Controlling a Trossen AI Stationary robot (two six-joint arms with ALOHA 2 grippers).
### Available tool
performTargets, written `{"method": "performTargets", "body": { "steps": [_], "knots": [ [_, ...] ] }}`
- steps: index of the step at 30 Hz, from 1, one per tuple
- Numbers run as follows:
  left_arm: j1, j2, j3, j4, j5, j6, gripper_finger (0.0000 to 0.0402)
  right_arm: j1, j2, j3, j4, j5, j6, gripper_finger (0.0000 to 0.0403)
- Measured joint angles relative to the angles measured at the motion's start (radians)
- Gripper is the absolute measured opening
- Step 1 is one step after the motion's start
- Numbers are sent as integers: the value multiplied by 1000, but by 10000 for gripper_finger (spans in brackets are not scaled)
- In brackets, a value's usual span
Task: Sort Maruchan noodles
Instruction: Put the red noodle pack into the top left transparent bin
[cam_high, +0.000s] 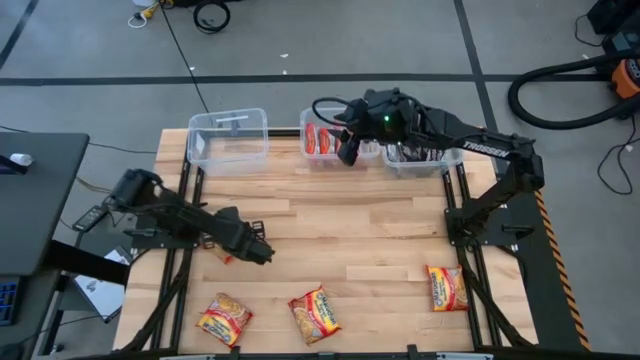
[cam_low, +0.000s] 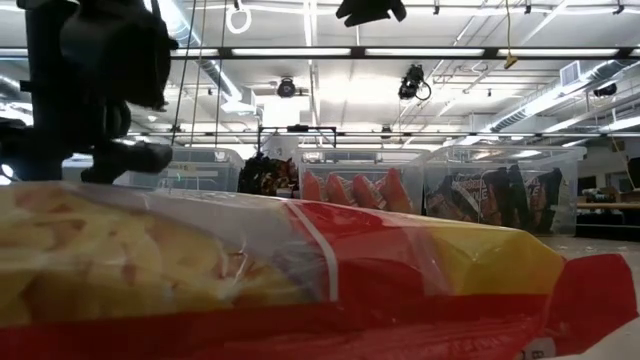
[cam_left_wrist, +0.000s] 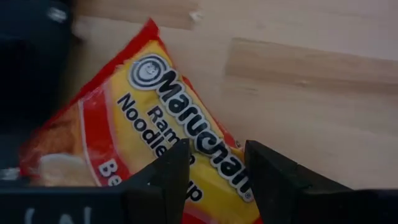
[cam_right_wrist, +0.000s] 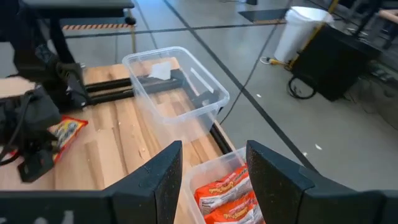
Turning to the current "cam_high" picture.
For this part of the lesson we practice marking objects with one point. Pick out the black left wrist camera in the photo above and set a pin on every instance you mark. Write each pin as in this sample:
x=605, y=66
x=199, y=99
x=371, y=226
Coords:
x=227, y=213

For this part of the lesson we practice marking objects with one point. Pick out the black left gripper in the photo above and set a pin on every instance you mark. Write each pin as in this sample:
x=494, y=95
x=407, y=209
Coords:
x=240, y=240

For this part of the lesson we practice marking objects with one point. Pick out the yellow plug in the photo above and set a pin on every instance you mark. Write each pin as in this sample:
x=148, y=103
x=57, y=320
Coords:
x=152, y=7

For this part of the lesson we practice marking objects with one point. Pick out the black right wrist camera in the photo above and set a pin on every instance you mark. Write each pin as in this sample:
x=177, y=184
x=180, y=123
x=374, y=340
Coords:
x=356, y=114

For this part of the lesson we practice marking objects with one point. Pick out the black aluminium table frame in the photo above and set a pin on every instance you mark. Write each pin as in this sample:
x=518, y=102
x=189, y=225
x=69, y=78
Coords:
x=447, y=190

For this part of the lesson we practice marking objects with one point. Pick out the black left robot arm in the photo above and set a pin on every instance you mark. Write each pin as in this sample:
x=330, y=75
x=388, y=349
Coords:
x=175, y=215

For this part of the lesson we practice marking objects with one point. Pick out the black floor plate hazard stripes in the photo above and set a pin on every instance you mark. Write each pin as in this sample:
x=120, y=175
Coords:
x=550, y=280

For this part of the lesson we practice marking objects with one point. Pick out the small white cylinder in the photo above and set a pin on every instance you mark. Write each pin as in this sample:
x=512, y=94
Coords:
x=21, y=159

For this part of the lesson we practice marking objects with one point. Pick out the black equipment case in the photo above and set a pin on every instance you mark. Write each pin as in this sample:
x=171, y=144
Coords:
x=615, y=15

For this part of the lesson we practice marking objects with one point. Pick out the backlit keyboard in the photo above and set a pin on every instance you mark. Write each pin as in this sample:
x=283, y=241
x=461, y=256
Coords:
x=7, y=300

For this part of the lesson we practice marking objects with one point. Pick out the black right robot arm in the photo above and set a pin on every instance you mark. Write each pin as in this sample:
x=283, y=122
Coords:
x=480, y=145

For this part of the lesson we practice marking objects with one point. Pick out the clear plastic bin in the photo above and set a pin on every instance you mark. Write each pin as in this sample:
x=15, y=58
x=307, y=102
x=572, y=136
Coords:
x=227, y=150
x=325, y=117
x=452, y=162

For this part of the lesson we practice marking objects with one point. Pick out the black desk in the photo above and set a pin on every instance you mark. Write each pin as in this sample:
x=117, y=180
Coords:
x=35, y=200

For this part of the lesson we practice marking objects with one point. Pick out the orange vacuum cleaner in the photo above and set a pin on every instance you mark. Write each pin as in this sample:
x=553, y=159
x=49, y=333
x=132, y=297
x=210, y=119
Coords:
x=627, y=77

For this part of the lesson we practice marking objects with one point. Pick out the black desk base beam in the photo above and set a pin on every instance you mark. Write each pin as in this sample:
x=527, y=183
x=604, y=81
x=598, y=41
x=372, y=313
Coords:
x=85, y=260

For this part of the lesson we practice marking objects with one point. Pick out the white paper sheet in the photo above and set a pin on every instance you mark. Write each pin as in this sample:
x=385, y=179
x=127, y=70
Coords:
x=100, y=295

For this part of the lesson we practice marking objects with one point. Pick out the black handheld controller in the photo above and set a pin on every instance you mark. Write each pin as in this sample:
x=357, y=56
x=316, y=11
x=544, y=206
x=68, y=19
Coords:
x=90, y=218

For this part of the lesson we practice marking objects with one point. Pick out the black flat device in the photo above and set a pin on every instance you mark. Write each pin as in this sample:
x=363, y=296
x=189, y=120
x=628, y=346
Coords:
x=10, y=169

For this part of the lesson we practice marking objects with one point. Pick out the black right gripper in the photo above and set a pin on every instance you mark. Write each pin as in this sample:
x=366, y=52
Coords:
x=387, y=125

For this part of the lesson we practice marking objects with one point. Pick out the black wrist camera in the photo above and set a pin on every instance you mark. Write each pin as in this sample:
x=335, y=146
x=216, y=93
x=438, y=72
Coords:
x=227, y=213
x=356, y=114

